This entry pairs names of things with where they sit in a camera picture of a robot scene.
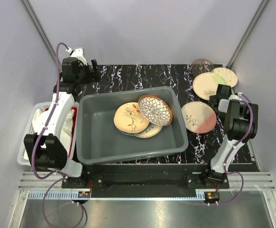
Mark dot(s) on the cream green plate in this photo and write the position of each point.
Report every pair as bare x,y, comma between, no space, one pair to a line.
206,84

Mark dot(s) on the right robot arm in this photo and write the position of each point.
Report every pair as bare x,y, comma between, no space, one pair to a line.
240,125

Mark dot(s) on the cream leaf pattern plate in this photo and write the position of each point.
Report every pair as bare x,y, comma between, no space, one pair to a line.
129,119

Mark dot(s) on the grey plastic bin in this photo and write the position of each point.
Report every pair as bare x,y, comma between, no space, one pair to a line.
107,124

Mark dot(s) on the white plastic basket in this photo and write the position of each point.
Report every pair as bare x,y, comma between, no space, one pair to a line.
28,141

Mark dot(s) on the teal embossed plate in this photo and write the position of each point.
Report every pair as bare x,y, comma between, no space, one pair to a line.
129,134

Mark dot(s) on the white petal pattern bowl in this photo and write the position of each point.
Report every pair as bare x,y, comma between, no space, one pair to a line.
155,110

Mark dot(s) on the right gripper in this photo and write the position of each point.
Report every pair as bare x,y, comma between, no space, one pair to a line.
211,98

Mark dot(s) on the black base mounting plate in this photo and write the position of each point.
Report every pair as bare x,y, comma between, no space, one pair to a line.
144,181

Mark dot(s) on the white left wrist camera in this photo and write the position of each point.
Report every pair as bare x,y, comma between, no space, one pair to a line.
77,53

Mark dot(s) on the beige wooden round plate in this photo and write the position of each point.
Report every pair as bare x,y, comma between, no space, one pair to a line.
228,75

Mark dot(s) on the pink and cream plate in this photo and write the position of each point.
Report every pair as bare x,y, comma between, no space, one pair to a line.
199,117

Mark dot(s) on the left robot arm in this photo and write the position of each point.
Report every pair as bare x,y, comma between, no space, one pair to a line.
44,148

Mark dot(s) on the white cloth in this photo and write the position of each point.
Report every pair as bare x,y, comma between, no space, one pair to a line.
39,117

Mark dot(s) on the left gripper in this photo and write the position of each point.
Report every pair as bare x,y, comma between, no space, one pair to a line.
95,76

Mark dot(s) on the cream and blue plate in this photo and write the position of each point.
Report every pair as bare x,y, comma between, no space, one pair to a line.
150,131

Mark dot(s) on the dark transparent glass plate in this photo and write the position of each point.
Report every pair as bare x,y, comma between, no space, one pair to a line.
201,65

